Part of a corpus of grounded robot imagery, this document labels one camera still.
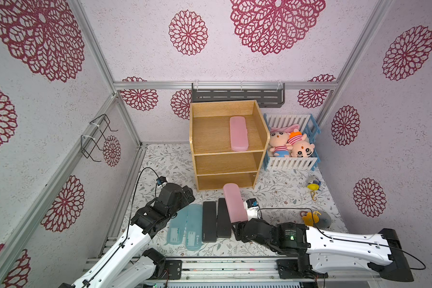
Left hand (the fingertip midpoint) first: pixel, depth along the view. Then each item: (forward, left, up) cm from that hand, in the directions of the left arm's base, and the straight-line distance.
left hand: (185, 195), depth 77 cm
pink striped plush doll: (+38, -49, -4) cm, 62 cm away
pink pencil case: (-5, -21, +2) cm, 22 cm away
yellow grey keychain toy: (+12, -65, -14) cm, 68 cm away
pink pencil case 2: (+18, -24, +15) cm, 33 cm away
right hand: (-11, -24, -4) cm, 26 cm away
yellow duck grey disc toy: (-7, -62, -11) cm, 63 cm away
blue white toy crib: (+53, -73, -7) cm, 90 cm away
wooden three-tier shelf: (+19, -19, +15) cm, 30 cm away
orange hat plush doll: (+32, -61, -5) cm, 69 cm away
